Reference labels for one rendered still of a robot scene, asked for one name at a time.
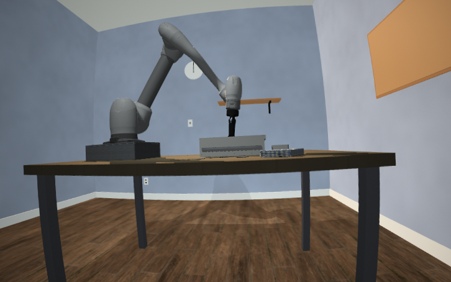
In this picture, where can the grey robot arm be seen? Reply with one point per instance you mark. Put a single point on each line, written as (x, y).
(127, 116)

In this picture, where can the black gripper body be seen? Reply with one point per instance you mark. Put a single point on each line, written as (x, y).
(232, 113)

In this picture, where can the blue and white checkered towel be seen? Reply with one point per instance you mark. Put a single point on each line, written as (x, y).
(282, 152)

